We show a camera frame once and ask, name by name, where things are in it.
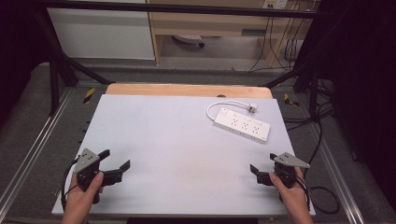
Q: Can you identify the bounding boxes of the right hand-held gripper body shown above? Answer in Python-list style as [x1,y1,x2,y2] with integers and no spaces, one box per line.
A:
[273,151,311,189]

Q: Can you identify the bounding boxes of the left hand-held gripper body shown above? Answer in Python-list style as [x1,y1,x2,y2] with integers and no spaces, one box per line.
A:
[73,147,105,192]

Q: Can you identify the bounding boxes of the person's right hand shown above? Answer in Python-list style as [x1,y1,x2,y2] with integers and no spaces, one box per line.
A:
[269,167,313,217]

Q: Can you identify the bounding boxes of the person's left hand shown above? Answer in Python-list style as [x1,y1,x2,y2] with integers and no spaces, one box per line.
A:
[63,172,105,217]

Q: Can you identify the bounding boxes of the white power strip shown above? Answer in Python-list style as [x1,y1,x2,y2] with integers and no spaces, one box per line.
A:
[213,106,272,145]

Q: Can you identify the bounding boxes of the yellow black striped tape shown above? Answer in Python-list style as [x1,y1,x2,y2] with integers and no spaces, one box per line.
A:
[82,87,96,105]
[283,92,301,107]

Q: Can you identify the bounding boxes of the wooden table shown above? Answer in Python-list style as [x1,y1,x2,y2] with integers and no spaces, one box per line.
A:
[105,82,274,100]

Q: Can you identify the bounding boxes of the dark curtain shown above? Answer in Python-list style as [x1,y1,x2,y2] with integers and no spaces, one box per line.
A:
[0,0,52,125]
[306,0,396,213]

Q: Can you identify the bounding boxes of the white cabinet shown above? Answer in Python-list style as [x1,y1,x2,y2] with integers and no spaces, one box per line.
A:
[46,0,156,61]

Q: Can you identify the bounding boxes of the grey chair base with caster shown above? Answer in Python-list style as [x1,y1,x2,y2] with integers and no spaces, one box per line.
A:
[172,34,206,49]

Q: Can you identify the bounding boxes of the light wooden desk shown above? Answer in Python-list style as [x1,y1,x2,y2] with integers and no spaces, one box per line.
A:
[146,0,316,67]

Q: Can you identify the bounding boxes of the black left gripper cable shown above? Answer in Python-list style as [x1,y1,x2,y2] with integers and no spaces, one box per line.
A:
[61,158,79,213]

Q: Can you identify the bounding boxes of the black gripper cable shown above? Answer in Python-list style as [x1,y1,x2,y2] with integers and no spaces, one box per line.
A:
[302,120,341,216]
[61,158,79,213]

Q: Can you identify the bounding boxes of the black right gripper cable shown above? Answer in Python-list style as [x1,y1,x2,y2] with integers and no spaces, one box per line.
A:
[302,120,341,216]

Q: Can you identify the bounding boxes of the aluminium floor rail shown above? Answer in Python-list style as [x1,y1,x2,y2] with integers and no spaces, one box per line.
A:
[306,122,366,224]
[0,88,75,216]

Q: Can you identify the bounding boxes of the black floor cables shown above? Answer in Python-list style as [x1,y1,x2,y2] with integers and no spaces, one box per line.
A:
[282,78,336,133]

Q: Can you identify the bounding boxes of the white power strip cable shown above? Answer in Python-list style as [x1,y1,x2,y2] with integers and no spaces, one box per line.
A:
[205,99,250,122]

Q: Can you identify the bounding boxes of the black hanging cables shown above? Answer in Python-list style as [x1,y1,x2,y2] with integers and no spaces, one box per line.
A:
[247,8,307,73]

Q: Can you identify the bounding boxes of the white wall socket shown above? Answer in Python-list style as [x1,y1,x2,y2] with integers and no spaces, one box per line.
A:
[262,0,290,10]

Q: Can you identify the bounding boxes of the black metal frame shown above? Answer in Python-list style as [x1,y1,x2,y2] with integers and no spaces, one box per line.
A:
[32,0,331,117]

